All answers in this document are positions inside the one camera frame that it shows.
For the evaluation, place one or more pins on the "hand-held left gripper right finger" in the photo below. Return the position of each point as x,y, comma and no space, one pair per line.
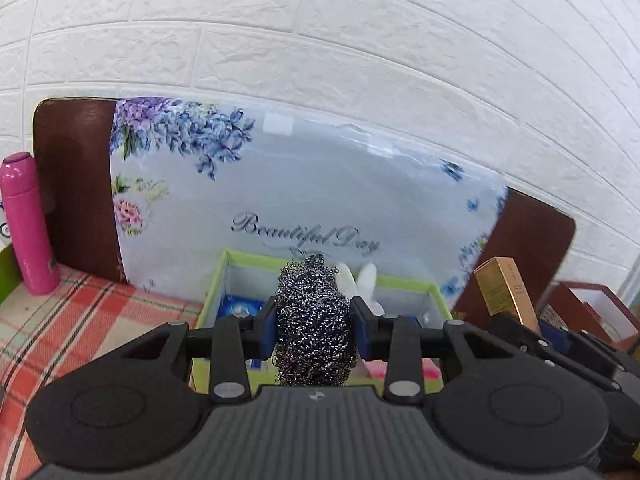
361,327

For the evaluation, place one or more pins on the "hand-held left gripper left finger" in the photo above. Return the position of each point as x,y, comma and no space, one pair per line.
265,327

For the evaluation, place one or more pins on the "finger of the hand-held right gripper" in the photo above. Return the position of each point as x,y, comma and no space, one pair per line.
552,335
512,330

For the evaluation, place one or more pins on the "blue medicine box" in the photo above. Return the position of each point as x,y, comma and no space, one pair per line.
240,305

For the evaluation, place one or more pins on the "gold slim box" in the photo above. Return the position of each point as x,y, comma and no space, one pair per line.
505,290

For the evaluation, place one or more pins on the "white glove with pink cuff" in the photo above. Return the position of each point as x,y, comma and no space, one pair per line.
431,369
367,285

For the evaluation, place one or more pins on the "steel wool scrubber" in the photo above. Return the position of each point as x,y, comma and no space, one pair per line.
312,325

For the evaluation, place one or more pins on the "light green box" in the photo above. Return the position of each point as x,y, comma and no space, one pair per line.
250,280

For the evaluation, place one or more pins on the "brown cardboard box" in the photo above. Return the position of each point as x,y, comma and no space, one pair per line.
565,292

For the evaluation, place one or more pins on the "floral packaged pillow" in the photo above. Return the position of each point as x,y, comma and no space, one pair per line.
325,185

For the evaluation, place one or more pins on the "plaid bed sheet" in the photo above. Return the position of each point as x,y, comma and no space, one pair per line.
75,320

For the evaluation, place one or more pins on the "pink thermos bottle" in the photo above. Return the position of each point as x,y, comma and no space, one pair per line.
27,220

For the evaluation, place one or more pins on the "green storage box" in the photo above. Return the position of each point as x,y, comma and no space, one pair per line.
6,270

